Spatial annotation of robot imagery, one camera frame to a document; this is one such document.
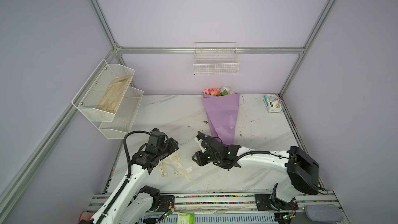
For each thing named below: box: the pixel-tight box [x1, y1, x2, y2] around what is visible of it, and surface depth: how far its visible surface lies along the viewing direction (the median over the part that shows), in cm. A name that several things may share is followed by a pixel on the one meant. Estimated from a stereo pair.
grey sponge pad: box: [304, 204, 344, 223], surface depth 70 cm
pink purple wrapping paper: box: [202, 93, 240, 145], surface depth 109 cm
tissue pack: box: [263, 94, 283, 113], surface depth 112 cm
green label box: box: [177, 213, 195, 224], surface depth 69 cm
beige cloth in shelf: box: [96, 75, 133, 114], surface depth 80 cm
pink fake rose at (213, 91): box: [203, 88, 222, 97], surface depth 117 cm
